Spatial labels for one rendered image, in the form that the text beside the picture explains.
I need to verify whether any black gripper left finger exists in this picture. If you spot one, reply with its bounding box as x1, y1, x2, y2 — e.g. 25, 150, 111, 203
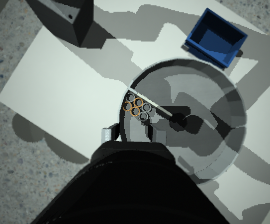
101, 123, 120, 145

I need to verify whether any blue open crate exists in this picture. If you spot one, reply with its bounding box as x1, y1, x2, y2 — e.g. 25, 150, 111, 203
181, 8, 248, 70

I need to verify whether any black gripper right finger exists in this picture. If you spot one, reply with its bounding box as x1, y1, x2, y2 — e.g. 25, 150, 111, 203
148, 124, 167, 147

